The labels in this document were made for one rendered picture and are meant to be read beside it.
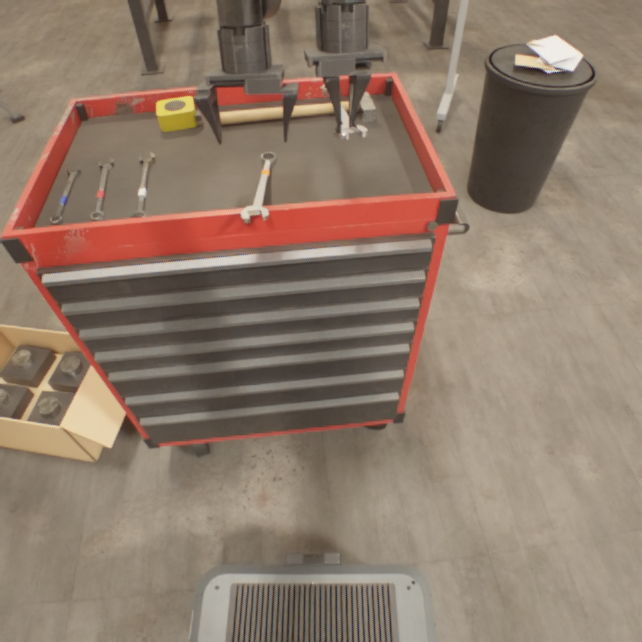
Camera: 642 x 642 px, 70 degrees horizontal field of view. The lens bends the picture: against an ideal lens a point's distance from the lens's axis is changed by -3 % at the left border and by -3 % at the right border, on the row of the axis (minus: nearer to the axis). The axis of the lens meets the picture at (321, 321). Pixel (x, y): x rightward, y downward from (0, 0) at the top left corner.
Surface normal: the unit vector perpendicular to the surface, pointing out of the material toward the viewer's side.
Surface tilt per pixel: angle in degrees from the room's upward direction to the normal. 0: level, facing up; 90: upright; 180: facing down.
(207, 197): 0
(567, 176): 0
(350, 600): 0
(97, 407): 42
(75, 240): 90
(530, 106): 94
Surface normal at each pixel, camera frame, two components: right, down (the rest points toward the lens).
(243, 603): -0.02, -0.62
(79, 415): 0.64, -0.40
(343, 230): 0.11, 0.77
